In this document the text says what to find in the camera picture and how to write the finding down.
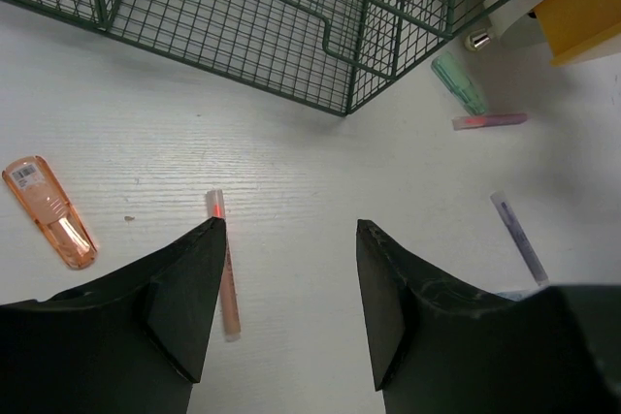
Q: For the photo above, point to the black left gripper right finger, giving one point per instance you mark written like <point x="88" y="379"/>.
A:
<point x="440" y="345"/>

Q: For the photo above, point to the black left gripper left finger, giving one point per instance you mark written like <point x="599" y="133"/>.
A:
<point x="131" y="341"/>

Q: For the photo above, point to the orange highlighter pen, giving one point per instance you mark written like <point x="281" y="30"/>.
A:
<point x="227" y="293"/>

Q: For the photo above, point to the pink purple highlighter pen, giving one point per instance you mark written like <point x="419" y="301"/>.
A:
<point x="488" y="120"/>

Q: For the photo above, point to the round drawer organizer box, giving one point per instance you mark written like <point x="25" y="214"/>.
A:
<point x="575" y="30"/>

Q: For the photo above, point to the blue highlighter pen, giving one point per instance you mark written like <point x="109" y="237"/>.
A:
<point x="515" y="296"/>

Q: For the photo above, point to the orange highlighter cap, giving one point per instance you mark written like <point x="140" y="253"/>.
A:
<point x="41" y="195"/>

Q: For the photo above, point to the green highlighter cap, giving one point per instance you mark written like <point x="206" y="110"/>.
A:
<point x="458" y="82"/>

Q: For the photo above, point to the green wire mesh organizer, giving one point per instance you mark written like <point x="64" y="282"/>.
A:
<point x="331" y="55"/>

